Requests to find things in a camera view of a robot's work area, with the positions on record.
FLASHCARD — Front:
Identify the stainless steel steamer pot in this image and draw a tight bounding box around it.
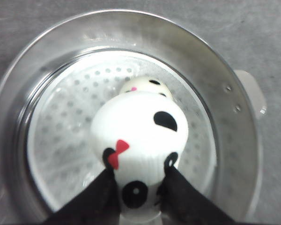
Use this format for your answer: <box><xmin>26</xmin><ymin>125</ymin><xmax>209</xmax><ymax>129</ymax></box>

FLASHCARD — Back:
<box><xmin>0</xmin><ymin>10</ymin><xmax>266</xmax><ymax>224</ymax></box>

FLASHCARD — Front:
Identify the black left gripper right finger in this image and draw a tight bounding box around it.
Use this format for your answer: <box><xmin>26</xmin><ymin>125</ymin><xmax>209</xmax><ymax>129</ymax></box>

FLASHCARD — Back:
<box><xmin>159</xmin><ymin>163</ymin><xmax>236</xmax><ymax>225</ymax></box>

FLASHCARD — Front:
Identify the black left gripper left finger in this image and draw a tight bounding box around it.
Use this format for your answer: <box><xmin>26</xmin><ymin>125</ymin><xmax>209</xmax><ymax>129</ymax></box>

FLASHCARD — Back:
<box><xmin>43</xmin><ymin>165</ymin><xmax>121</xmax><ymax>225</ymax></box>

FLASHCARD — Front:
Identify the panda bun red bow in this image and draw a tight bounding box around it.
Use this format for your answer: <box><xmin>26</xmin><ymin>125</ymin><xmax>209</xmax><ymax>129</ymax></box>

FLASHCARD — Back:
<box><xmin>89</xmin><ymin>91</ymin><xmax>189</xmax><ymax>224</ymax></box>

